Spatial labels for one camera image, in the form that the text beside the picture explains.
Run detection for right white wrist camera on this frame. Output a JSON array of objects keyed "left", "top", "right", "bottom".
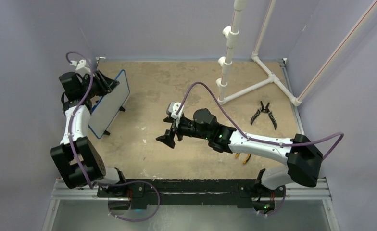
[{"left": 166, "top": 102, "right": 184, "bottom": 119}]

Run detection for white PVC pipe stand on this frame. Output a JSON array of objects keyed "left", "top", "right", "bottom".
[{"left": 215, "top": 0, "right": 303, "bottom": 107}]

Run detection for yellow handled pliers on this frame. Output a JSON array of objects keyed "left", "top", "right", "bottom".
[{"left": 235, "top": 153, "right": 252, "bottom": 165}]

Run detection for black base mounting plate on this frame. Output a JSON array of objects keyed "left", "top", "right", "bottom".
[{"left": 97, "top": 179, "right": 284, "bottom": 209}]

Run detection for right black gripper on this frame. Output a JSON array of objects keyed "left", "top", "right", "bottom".
[{"left": 157, "top": 114, "right": 211, "bottom": 149}]

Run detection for aluminium rail frame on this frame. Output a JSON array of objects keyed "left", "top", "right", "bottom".
[{"left": 50, "top": 58, "right": 327, "bottom": 219}]

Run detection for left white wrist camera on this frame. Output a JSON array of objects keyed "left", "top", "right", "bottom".
[{"left": 75, "top": 59, "right": 91, "bottom": 76}]

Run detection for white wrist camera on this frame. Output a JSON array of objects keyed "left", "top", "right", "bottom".
[
  {"left": 75, "top": 59, "right": 91, "bottom": 76},
  {"left": 166, "top": 102, "right": 184, "bottom": 119}
]

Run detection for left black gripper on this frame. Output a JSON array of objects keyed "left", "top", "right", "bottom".
[{"left": 81, "top": 71, "right": 119, "bottom": 99}]

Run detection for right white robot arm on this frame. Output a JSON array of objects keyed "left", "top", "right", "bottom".
[{"left": 156, "top": 108, "right": 324, "bottom": 196}]

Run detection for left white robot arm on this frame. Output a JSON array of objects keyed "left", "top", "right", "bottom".
[{"left": 50, "top": 70, "right": 128, "bottom": 197}]

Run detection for black handled pliers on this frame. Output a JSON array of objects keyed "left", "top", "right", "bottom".
[{"left": 250, "top": 101, "right": 277, "bottom": 130}]

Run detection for blue framed whiteboard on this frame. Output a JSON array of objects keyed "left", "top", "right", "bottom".
[{"left": 88, "top": 69, "right": 130, "bottom": 139}]

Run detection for white pipe with red stripe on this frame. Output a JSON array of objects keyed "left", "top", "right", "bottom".
[{"left": 295, "top": 0, "right": 377, "bottom": 106}]

